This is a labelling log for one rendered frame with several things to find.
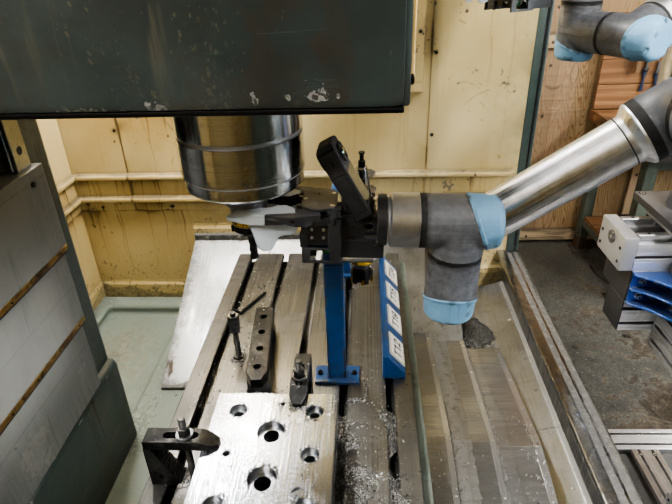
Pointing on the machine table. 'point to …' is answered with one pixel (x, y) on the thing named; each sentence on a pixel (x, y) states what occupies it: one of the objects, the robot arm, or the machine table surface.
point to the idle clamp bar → (264, 332)
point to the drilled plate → (318, 429)
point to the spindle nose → (240, 156)
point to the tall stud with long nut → (235, 333)
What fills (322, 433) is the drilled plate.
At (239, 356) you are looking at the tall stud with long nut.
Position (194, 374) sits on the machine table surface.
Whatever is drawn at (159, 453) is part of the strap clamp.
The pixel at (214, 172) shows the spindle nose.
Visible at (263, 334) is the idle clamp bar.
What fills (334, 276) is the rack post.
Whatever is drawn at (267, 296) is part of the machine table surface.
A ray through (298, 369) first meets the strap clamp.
